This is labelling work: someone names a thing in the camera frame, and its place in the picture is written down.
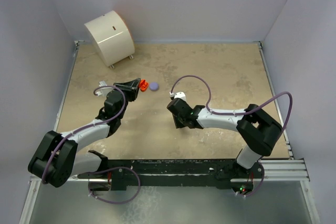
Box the orange earbud charging case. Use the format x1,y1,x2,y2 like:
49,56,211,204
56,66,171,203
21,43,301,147
139,79,149,92

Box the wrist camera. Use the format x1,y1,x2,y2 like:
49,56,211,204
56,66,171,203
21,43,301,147
170,92,186,102
93,81,114,97

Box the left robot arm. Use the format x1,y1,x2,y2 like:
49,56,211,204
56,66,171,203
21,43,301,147
28,78,141,188

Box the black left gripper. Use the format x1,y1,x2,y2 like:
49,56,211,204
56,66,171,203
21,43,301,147
111,78,140,119

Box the white cylindrical box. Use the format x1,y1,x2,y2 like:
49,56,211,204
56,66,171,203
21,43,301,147
84,11,135,69

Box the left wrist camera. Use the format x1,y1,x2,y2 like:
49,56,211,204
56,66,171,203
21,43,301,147
93,81,114,97

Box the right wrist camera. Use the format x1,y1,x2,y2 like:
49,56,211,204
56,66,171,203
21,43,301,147
170,92,186,102

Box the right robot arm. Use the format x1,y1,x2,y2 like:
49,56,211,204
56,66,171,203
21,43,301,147
167,98,282,177

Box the lilac earbud charging case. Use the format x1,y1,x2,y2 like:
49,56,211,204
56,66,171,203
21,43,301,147
149,82,160,91

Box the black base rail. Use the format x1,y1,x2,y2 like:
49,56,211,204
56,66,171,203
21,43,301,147
76,158,265,190

